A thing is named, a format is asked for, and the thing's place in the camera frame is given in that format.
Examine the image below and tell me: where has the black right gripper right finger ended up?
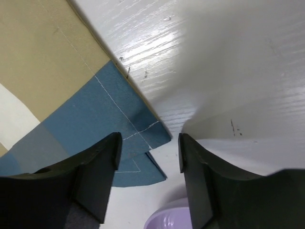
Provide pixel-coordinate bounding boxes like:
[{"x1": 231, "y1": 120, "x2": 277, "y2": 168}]
[{"x1": 178, "y1": 134, "x2": 305, "y2": 229}]

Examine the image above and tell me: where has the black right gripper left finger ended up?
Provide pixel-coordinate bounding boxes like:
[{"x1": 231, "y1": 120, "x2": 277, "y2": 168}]
[{"x1": 0, "y1": 132, "x2": 122, "y2": 229}]

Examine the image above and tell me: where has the blue beige white placemat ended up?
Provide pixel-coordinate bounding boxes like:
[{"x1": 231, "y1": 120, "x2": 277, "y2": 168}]
[{"x1": 0, "y1": 0, "x2": 171, "y2": 187}]

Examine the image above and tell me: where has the purple plate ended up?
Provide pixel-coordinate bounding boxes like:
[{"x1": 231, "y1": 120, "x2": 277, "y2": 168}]
[{"x1": 144, "y1": 198, "x2": 192, "y2": 229}]

